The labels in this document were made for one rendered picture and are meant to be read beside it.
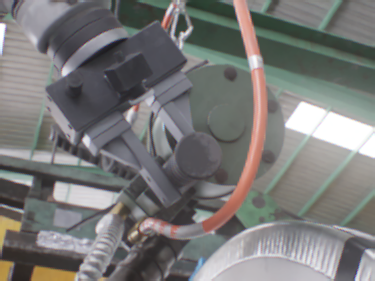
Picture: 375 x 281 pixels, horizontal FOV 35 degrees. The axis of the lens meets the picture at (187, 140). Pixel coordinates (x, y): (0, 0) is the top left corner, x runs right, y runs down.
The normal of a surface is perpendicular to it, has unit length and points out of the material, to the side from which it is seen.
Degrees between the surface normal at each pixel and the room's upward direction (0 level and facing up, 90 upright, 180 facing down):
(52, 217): 90
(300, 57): 180
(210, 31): 180
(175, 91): 115
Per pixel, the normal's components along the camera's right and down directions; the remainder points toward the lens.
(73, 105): 0.23, -0.26
